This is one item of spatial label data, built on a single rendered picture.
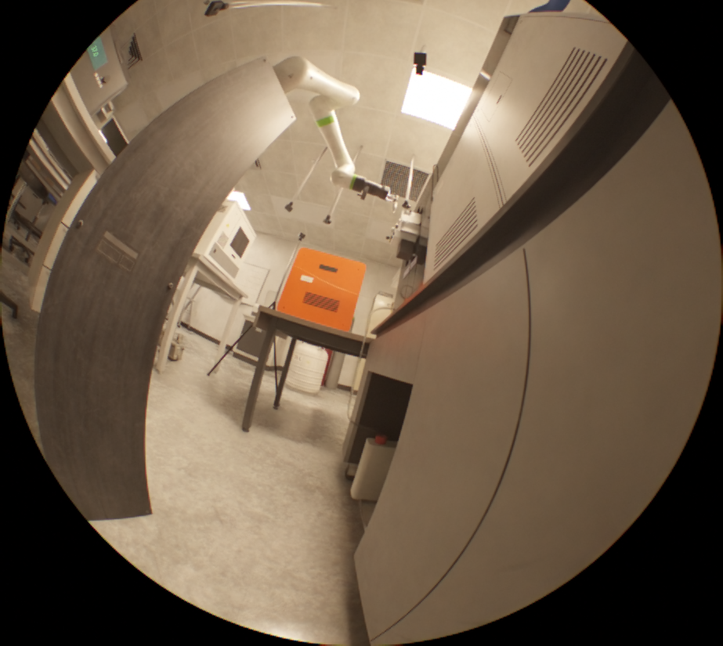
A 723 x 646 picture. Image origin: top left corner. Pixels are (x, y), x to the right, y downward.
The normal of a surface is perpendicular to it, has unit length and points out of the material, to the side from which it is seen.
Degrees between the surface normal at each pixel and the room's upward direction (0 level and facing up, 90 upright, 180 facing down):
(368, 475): 90
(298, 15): 180
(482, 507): 90
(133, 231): 90
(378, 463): 90
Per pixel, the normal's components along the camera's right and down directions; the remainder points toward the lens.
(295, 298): 0.11, -0.34
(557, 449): -0.96, -0.26
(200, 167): 0.95, 0.14
